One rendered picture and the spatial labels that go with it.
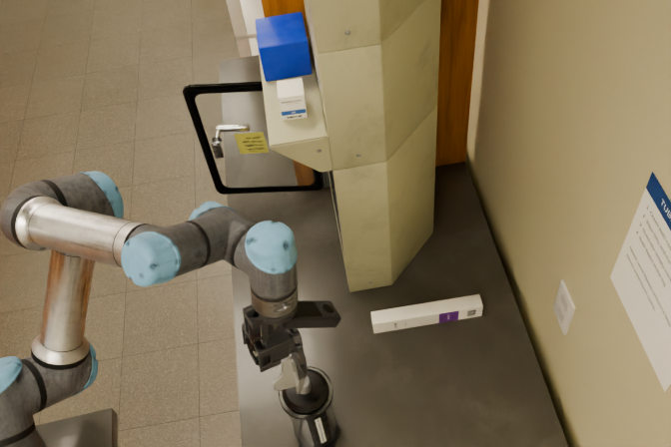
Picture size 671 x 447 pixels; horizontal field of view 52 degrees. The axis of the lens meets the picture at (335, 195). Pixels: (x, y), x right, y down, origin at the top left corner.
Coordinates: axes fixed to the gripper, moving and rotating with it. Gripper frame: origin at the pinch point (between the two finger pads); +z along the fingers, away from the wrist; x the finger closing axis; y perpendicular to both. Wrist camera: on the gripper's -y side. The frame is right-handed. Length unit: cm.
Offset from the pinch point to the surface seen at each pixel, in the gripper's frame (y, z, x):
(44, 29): -12, 91, -355
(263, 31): -21, -41, -49
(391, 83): -33, -40, -21
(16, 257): 44, 118, -193
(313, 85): -27, -32, -39
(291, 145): -15.5, -28.0, -27.6
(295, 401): -0.6, 10.7, -0.2
